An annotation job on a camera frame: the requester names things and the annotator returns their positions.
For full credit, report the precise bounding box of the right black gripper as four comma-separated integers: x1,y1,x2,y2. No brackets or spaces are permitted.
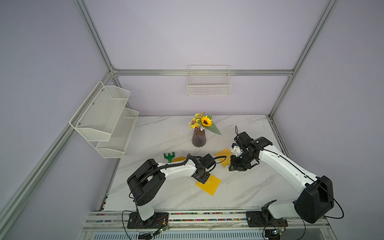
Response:
229,151,256,170

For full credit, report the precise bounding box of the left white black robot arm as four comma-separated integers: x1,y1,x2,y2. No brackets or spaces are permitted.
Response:
127,154,216,222

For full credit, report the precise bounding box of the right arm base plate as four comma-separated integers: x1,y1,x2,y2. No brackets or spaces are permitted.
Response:
246,211,288,228

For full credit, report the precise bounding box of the brown ribbed vase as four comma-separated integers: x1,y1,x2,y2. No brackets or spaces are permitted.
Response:
192,128,207,148

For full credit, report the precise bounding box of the white wire wall basket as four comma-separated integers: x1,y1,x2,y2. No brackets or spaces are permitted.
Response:
187,65,232,97

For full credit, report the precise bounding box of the green toy rake wooden handle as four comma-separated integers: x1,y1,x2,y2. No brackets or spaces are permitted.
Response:
163,152,176,163

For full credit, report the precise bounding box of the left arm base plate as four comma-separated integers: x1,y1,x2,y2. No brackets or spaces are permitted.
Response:
127,212,170,229

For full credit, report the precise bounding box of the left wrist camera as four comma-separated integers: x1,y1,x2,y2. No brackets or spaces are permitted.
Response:
200,154,216,169

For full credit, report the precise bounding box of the yellow envelope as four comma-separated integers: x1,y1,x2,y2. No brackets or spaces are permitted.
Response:
215,148,233,168
197,175,222,196
173,157,186,163

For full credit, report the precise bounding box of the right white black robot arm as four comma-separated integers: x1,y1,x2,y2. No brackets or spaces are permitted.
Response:
229,132,335,225

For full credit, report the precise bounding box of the sunflower bouquet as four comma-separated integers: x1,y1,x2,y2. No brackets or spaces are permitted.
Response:
189,112,221,135

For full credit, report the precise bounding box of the white two-tier mesh shelf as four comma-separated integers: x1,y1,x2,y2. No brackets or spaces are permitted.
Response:
69,82,139,159

